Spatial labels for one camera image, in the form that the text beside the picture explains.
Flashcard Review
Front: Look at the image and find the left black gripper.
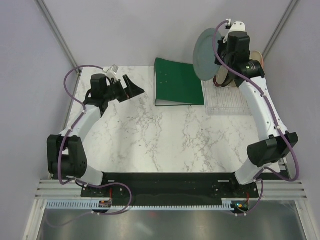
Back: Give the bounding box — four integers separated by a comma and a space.
103, 75, 144, 103

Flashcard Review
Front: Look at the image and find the grey-blue plate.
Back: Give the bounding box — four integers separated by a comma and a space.
193, 28, 222, 81

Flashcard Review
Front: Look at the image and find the red rimmed cream plate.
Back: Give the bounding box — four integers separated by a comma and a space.
213, 66, 229, 87

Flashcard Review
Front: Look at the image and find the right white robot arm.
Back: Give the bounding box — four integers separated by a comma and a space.
212, 31, 300, 197

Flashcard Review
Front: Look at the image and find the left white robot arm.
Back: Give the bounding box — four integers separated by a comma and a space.
47, 73, 145, 197

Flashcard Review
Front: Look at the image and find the pale green plate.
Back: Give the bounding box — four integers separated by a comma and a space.
250, 51, 261, 62

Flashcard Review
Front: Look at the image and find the dark rimmed beige plate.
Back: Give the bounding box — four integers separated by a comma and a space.
223, 73, 237, 88

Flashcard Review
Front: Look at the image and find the pink and cream plate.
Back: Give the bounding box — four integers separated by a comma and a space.
256, 51, 265, 69

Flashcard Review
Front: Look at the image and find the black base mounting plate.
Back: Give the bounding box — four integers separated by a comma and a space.
80, 171, 261, 201

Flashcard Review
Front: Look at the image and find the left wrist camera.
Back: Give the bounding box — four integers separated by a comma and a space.
102, 64, 119, 82

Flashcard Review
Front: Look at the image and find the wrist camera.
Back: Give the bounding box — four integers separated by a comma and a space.
223, 19, 246, 44
102, 64, 119, 82

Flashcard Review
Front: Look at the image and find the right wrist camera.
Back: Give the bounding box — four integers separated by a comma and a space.
223, 19, 246, 44

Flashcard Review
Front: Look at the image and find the green ring binder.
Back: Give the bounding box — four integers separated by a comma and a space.
154, 57, 205, 107

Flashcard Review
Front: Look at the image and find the white wire dish rack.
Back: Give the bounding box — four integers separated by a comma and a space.
201, 76, 251, 116

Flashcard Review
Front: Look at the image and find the right aluminium corner post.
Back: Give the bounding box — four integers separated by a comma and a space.
262, 0, 301, 59

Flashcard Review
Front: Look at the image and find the aluminium corner post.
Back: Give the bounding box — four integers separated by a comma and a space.
262, 0, 301, 59
34, 0, 81, 75

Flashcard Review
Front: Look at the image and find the left aluminium corner post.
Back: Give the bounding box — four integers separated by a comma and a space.
34, 0, 81, 75

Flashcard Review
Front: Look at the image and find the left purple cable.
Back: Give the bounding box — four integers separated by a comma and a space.
46, 65, 134, 228

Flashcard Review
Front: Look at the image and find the purple cable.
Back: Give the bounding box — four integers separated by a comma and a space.
213, 19, 300, 216
46, 65, 134, 228

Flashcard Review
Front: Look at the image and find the white slotted cable duct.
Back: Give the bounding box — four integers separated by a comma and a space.
45, 198, 250, 211

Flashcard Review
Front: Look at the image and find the aluminium frame rail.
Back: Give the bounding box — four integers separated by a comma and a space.
35, 180, 307, 201

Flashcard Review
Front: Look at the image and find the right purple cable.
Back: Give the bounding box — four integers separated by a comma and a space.
213, 19, 300, 216

